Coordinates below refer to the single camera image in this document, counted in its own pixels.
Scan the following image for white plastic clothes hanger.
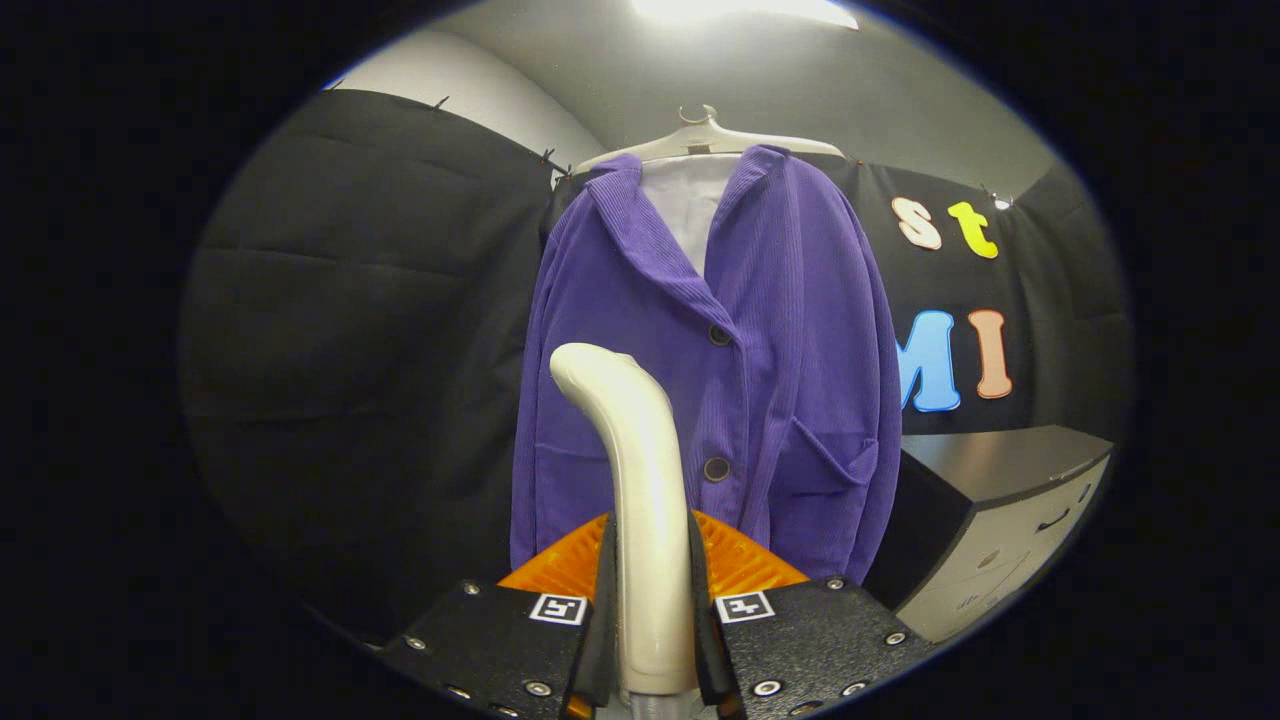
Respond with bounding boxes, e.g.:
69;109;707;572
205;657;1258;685
573;104;846;176

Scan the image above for rectangular ceiling light panel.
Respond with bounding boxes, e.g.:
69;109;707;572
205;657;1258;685
630;0;861;31

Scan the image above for white garment steamer head with hose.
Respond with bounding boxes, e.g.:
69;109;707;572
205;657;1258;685
549;342;701;720

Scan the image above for grey cabinet with dark top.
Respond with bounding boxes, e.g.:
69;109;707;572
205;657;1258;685
862;425;1116;644

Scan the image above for purple corduroy jacket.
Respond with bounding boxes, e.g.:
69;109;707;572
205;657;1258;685
508;145;904;584

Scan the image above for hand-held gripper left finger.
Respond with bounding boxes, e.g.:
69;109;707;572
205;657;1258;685
378;512;618;720

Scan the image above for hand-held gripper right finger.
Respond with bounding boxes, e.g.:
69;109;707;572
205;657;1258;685
688;508;936;720

